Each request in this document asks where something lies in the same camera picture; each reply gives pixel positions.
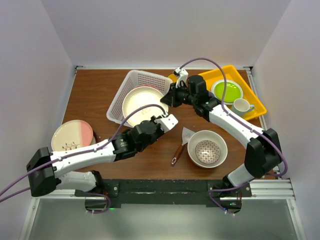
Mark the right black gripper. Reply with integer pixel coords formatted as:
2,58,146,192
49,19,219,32
161,81,197,108

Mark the cream bear print plate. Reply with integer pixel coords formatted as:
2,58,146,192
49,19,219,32
122,87,169,128

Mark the white perforated plastic basket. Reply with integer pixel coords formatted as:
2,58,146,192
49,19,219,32
106,70,173,124

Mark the pink and cream plate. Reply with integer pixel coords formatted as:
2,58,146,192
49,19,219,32
51,119,96,152

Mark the pink polka dot plate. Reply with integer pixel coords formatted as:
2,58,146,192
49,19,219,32
137,84,159,90

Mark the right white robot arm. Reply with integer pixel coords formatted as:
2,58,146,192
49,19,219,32
160,75,285,197

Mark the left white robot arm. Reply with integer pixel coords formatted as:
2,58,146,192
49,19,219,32
26,116,174,197

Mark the yellow mug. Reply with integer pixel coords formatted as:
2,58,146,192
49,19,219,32
167,73,178,83

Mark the yellow plastic tray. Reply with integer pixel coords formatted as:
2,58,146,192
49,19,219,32
199,65,267,121

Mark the white bowl patterned inside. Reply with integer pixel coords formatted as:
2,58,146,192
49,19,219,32
187,130,228,169

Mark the green plate white rim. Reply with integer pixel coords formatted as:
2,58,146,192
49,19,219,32
211,79,244,105

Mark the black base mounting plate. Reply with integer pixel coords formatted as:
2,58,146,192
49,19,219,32
74,179,252,213

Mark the light blue mug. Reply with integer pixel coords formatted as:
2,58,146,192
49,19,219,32
231,98,255,117

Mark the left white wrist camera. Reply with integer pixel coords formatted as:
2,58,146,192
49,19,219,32
155,114,179,133

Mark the wooden handle metal scraper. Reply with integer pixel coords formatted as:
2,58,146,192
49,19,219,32
170,127,195,167

